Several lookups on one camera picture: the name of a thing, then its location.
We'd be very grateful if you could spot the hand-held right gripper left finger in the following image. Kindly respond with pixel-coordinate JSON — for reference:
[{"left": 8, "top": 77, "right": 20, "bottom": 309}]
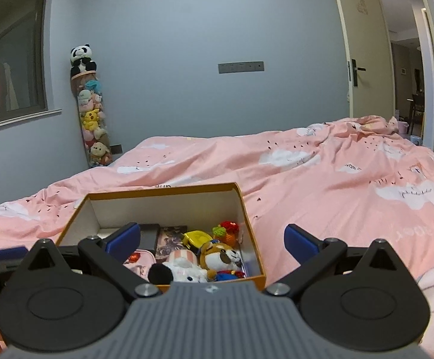
[{"left": 17, "top": 222, "right": 161, "bottom": 300}]

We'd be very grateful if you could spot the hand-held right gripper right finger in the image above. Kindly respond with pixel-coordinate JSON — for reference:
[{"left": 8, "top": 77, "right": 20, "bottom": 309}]
[{"left": 262, "top": 223, "right": 409, "bottom": 300}]

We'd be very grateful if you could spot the black small box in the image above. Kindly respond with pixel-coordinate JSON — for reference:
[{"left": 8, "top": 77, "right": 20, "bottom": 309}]
[{"left": 138, "top": 223, "right": 161, "bottom": 252}]

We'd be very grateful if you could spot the pink pouch with heart charm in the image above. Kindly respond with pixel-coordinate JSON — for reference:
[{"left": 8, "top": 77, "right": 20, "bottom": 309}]
[{"left": 123, "top": 249, "right": 156, "bottom": 275}]

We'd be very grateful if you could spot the printed card box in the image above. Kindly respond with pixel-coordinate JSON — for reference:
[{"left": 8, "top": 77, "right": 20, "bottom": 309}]
[{"left": 154, "top": 225, "right": 188, "bottom": 260}]

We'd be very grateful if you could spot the orange cardboard box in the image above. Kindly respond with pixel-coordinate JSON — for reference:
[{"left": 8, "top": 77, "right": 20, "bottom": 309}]
[{"left": 55, "top": 182, "right": 267, "bottom": 292}]

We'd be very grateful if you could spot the white plush with striped hat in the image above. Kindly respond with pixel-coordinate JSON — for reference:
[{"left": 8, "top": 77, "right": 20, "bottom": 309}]
[{"left": 147, "top": 249, "right": 209, "bottom": 284}]

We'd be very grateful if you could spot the yellow round tape measure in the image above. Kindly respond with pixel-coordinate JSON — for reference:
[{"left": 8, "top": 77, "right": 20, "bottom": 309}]
[{"left": 182, "top": 230, "right": 214, "bottom": 252}]

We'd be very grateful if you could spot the red orange knitted toy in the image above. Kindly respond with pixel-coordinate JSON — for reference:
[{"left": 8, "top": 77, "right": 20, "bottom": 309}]
[{"left": 212, "top": 220, "right": 242, "bottom": 248}]

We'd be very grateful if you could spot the brown bear plush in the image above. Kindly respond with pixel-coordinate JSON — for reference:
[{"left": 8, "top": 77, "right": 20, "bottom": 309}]
[{"left": 199, "top": 242, "right": 246, "bottom": 282}]

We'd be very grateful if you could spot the pink cloud print duvet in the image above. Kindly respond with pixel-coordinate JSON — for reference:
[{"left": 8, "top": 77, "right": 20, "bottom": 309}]
[{"left": 0, "top": 115, "right": 434, "bottom": 359}]

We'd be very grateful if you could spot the brown dog plush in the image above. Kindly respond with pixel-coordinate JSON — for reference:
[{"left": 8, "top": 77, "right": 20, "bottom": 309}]
[{"left": 89, "top": 142, "right": 110, "bottom": 166}]

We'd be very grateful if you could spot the pink plush toy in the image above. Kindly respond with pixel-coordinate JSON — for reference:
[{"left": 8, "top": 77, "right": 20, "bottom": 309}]
[{"left": 83, "top": 127, "right": 106, "bottom": 144}]

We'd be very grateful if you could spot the yellow plush toy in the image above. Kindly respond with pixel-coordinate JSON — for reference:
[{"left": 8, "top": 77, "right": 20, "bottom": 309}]
[{"left": 81, "top": 109, "right": 101, "bottom": 130}]

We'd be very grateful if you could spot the white green plush toy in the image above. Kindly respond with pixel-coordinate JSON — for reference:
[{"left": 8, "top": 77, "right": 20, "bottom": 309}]
[{"left": 77, "top": 89, "right": 93, "bottom": 110}]

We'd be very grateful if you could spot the dark wooden chair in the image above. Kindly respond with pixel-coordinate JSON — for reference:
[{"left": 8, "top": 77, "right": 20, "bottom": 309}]
[{"left": 407, "top": 93, "right": 426, "bottom": 130}]

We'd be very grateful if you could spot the panda plush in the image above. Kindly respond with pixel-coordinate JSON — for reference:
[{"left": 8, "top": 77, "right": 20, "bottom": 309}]
[{"left": 69, "top": 44, "right": 98, "bottom": 77}]

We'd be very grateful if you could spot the window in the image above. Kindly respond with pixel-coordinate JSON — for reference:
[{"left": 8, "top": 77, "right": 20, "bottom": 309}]
[{"left": 0, "top": 0, "right": 63, "bottom": 134}]

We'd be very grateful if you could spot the cream door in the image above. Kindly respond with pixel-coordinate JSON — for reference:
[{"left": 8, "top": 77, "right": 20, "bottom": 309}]
[{"left": 328, "top": 0, "right": 396, "bottom": 120}]

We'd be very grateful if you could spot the black door handle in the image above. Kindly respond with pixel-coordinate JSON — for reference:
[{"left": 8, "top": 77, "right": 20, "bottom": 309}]
[{"left": 346, "top": 59, "right": 367, "bottom": 86}]

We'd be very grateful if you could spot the grey wall switch panel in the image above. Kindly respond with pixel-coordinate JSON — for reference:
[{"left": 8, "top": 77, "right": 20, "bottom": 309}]
[{"left": 218, "top": 61, "right": 265, "bottom": 74}]

